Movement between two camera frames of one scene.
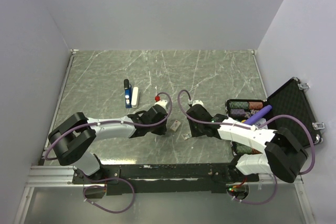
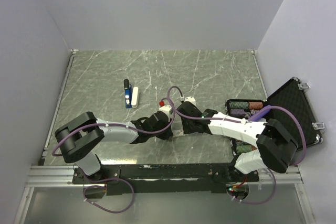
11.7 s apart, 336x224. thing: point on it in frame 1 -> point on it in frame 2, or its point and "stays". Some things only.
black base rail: [165, 179] stays
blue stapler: [128, 88] stays
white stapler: [134, 99] stays
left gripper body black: [158, 129] -> [163, 135]
